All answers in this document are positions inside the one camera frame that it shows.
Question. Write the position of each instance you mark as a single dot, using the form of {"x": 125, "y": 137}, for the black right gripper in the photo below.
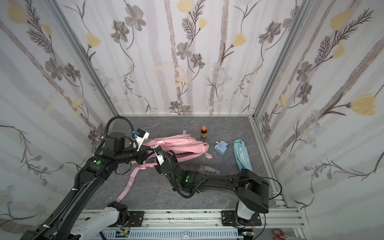
{"x": 162, "y": 165}

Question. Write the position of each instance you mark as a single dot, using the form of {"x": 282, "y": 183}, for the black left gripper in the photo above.
{"x": 142, "y": 156}

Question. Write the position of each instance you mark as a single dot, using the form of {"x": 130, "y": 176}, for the pink student backpack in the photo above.
{"x": 185, "y": 146}

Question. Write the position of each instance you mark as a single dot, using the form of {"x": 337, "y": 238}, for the clear plastic pencil case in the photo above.
{"x": 208, "y": 170}

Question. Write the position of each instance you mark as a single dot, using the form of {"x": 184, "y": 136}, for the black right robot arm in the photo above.
{"x": 252, "y": 191}

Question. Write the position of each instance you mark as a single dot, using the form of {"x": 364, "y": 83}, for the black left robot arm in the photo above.
{"x": 114, "y": 149}

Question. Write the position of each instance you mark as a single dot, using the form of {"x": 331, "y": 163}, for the small brown orange-capped bottle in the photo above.
{"x": 204, "y": 132}

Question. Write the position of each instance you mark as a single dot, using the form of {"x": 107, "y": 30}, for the light blue ink bottle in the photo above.
{"x": 221, "y": 147}

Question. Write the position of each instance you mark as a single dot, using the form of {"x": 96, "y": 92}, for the light blue cloth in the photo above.
{"x": 242, "y": 155}

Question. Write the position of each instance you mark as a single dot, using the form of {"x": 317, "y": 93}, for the red scissors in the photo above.
{"x": 279, "y": 234}

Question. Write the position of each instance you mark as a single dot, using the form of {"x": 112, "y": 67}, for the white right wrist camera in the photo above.
{"x": 160, "y": 155}

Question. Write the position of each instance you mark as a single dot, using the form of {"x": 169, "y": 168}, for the aluminium mounting rail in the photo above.
{"x": 186, "y": 224}

